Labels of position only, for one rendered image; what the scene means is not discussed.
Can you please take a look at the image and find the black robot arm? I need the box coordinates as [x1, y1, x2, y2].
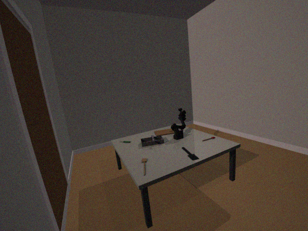
[171, 110, 186, 133]

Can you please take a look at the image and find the dark grey roasting tin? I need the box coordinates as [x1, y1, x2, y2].
[141, 136, 164, 147]

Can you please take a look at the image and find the brown wooden board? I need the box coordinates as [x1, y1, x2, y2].
[154, 128, 175, 136]

